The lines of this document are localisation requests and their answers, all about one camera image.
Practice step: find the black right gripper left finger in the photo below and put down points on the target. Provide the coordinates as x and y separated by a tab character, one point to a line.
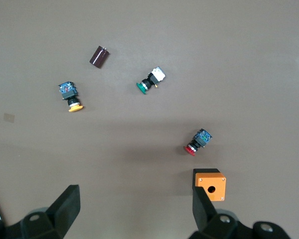
64	206

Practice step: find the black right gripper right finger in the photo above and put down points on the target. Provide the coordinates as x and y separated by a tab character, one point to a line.
204	214

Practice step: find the yellow mushroom push button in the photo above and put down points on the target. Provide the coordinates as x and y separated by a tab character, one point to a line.
69	93

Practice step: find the red mushroom push button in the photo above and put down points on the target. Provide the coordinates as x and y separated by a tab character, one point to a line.
199	142

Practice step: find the green mushroom push button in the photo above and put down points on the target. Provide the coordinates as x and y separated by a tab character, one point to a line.
149	81

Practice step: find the brown tape patch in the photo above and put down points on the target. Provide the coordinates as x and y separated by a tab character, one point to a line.
9	118

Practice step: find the orange button enclosure box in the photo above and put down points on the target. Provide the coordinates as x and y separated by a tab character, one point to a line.
214	180

